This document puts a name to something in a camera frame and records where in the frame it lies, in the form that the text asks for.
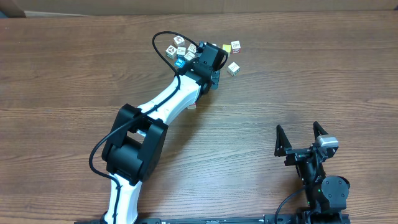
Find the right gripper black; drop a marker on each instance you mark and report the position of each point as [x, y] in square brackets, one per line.
[297, 155]

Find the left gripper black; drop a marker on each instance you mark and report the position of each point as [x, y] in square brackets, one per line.
[215, 76]

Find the blue-sided block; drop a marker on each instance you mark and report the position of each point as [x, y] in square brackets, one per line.
[180, 63]

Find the red number three block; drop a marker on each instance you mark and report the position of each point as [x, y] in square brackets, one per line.
[192, 107]

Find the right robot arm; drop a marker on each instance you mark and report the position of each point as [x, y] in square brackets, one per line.
[326, 195]

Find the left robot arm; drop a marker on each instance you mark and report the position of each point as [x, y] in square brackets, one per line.
[137, 137]

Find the white block centre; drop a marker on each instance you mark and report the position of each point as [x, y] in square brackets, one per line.
[189, 56]

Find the green print block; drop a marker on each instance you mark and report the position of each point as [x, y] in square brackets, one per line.
[192, 48]

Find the green letter R block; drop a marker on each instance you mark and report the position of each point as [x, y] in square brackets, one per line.
[233, 69]

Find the yellow top block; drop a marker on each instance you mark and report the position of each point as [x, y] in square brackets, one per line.
[227, 48]

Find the white block blue print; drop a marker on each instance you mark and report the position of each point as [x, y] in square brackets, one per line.
[181, 51]

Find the red-sided block far right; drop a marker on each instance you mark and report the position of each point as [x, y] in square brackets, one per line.
[235, 47]

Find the top red picture block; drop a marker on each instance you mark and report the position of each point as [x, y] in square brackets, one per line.
[179, 41]

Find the left red circle block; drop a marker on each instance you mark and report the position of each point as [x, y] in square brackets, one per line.
[171, 52]

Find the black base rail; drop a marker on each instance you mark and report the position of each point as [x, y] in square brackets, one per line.
[266, 219]

